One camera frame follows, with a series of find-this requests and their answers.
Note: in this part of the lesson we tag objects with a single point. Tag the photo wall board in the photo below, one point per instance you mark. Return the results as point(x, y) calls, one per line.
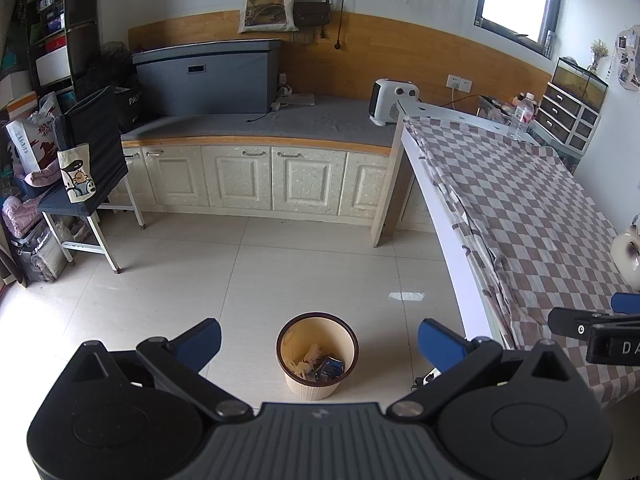
point(629, 60)

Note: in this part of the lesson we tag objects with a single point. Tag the clear storage box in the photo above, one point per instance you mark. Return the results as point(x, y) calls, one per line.
point(42, 255)

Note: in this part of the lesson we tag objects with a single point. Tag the white table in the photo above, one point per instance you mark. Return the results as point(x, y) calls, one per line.
point(450, 240)

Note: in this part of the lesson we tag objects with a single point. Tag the brown checkered tablecloth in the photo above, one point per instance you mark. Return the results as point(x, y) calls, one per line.
point(525, 210)

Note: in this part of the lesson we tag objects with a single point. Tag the beige bin with dark rim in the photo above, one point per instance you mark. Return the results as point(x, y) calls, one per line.
point(310, 390)

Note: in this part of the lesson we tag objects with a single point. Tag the printed canvas tote bag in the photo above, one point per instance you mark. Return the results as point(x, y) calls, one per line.
point(267, 7)

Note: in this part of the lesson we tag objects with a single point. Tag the black folding chair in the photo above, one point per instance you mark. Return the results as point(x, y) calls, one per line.
point(97, 135)

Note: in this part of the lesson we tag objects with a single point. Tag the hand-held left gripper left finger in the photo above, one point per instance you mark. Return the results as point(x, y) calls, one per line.
point(200, 344)

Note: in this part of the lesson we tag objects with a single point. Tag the brown shoulder bag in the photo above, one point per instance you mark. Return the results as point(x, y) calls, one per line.
point(311, 14)

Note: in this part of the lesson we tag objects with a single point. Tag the white power strip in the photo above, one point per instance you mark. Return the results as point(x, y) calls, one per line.
point(282, 92)

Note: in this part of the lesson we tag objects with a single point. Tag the pink cloth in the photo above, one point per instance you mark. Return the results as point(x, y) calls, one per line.
point(20, 217)

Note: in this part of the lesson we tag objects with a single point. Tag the cartoon print tote bag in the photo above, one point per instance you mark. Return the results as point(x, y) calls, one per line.
point(76, 175)

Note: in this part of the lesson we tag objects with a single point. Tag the dried flowers in vase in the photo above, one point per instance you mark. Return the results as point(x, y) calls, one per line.
point(598, 50)

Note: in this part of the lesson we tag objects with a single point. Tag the white wall socket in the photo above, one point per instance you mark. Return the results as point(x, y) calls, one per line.
point(459, 83)

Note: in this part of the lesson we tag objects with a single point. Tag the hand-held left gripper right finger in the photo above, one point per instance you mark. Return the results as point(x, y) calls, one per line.
point(440, 345)

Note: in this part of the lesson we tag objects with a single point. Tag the white paper shopping bag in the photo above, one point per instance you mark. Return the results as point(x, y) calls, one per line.
point(30, 140)

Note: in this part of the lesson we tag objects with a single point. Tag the black shelf rack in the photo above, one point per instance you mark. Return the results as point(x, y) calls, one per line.
point(75, 35)

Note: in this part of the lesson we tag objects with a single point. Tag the clear plastic water bottle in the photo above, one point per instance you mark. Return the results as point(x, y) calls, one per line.
point(521, 117)

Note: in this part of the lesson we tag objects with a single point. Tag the glass tank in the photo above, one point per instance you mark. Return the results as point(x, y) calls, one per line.
point(580, 82)

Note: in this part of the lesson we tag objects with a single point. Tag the white tape strip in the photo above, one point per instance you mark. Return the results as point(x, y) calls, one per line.
point(407, 296)

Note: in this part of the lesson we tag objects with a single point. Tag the white kettle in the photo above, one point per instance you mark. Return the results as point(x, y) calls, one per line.
point(626, 255)

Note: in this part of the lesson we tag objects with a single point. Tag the white and grey drawer unit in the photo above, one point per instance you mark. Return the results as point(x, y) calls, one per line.
point(565, 117)

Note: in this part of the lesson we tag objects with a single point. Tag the white plastic bag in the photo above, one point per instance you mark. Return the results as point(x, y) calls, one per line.
point(307, 357)

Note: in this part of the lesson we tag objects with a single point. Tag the clutter behind table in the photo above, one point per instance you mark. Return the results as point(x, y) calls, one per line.
point(495, 107)

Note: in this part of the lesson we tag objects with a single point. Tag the white fan heater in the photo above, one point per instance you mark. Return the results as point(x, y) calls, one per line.
point(395, 102)

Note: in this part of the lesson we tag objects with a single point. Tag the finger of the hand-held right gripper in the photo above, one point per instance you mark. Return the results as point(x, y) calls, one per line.
point(567, 322)
point(627, 302)

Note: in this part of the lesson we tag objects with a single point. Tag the window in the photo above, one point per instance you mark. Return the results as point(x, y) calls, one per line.
point(515, 0)

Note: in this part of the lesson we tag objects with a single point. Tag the grey storage chest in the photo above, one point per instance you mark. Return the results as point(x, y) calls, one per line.
point(200, 80)

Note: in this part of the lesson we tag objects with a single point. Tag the black bag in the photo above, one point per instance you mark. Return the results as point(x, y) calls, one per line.
point(129, 107)

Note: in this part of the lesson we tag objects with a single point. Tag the cream cabinet with wooden top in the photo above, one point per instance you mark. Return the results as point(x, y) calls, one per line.
point(235, 180)

